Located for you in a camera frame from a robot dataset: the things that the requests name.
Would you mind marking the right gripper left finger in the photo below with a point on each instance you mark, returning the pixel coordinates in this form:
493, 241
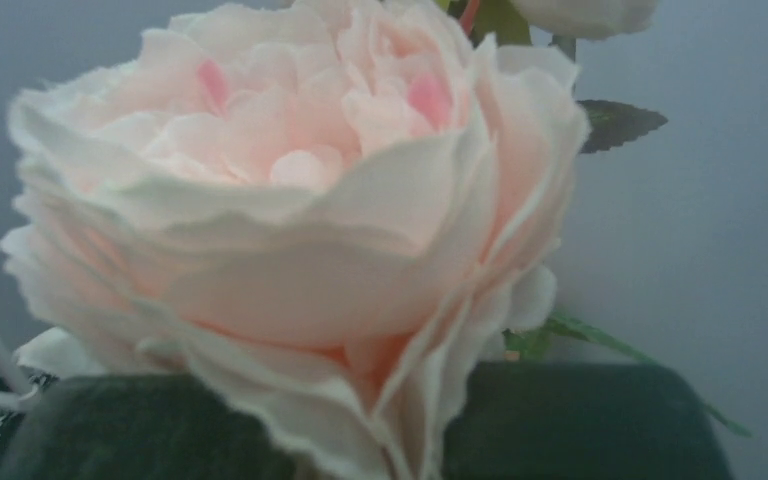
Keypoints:
164, 427

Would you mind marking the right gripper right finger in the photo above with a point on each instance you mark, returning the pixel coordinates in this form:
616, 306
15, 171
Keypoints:
581, 421

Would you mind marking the peach pink rose stem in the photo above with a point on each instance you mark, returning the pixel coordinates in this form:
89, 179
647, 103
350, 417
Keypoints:
328, 213

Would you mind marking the white rose flower stem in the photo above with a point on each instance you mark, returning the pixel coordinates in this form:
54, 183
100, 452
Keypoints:
543, 35

